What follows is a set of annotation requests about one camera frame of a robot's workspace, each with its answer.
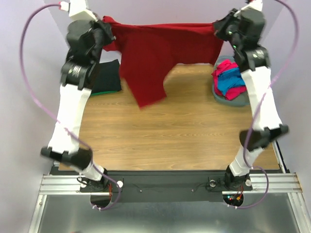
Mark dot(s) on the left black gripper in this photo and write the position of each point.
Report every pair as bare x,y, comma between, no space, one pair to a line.
105,28

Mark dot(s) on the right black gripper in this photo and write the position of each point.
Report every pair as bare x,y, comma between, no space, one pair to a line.
220,28

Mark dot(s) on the red t-shirt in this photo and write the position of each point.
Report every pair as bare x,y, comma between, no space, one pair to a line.
150,52

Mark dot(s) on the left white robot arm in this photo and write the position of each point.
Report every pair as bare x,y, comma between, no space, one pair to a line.
75,89

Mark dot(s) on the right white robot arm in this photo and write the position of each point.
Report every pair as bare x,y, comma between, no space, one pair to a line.
266,126

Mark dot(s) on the folded black t-shirt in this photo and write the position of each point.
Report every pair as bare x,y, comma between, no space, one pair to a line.
108,78

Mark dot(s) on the blue t-shirt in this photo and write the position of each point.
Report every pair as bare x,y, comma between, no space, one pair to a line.
229,79

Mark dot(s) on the folded green t-shirt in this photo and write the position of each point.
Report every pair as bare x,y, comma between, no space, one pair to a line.
103,93

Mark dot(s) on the pink t-shirt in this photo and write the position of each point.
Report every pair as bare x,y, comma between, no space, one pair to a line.
233,92

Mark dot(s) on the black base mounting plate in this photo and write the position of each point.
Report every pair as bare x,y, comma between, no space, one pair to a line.
166,186

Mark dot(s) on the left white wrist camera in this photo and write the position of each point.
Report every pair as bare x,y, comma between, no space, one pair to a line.
78,10

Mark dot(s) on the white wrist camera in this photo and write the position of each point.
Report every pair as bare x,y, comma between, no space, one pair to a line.
78,10
253,4

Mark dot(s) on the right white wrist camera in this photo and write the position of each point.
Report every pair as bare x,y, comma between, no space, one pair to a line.
253,4

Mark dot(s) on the aluminium frame rail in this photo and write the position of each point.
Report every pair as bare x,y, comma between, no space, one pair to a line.
52,185

